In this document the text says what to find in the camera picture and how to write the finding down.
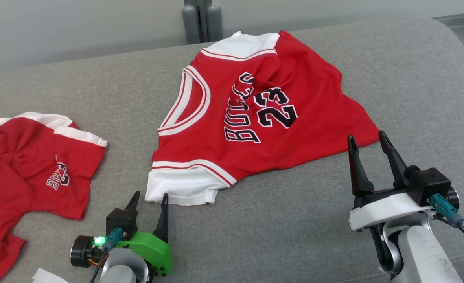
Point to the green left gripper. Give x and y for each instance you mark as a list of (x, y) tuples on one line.
[(153, 251)]

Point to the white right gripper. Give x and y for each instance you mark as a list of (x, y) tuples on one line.
[(385, 208)]

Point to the red Bulls 23 jersey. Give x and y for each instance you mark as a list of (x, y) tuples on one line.
[(295, 137)]

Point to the red shorts with white stripes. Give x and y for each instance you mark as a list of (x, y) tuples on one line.
[(23, 169)]

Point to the white crumpled sheet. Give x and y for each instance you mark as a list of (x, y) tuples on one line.
[(47, 277)]

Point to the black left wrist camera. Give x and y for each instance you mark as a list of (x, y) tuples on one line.
[(121, 222)]

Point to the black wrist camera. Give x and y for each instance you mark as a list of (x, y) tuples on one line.
[(428, 182), (121, 222)]

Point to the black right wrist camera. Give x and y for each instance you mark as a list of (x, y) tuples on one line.
[(428, 182)]

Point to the grey door frame post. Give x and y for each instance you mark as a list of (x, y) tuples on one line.
[(202, 19)]

